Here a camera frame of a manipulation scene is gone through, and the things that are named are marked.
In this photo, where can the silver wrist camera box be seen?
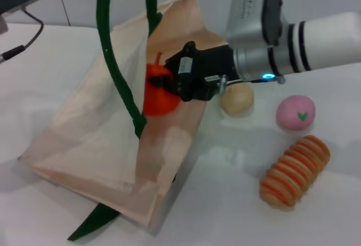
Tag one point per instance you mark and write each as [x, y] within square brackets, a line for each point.
[248, 9]

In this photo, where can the beige toy potato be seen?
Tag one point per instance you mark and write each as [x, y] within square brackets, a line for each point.
[238, 102]

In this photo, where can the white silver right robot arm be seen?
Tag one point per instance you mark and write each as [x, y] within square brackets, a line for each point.
[324, 43]

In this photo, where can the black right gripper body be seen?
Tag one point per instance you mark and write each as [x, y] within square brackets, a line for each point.
[206, 68]

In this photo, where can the pink toy peach green heart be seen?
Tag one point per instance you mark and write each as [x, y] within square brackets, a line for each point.
[292, 109]

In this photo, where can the orange striped toy bread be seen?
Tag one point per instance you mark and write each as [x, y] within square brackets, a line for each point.
[296, 169]

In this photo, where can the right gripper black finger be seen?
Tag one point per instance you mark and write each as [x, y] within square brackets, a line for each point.
[166, 83]
[173, 63]

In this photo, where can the orange toy fruit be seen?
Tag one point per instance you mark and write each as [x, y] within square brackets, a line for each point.
[158, 102]

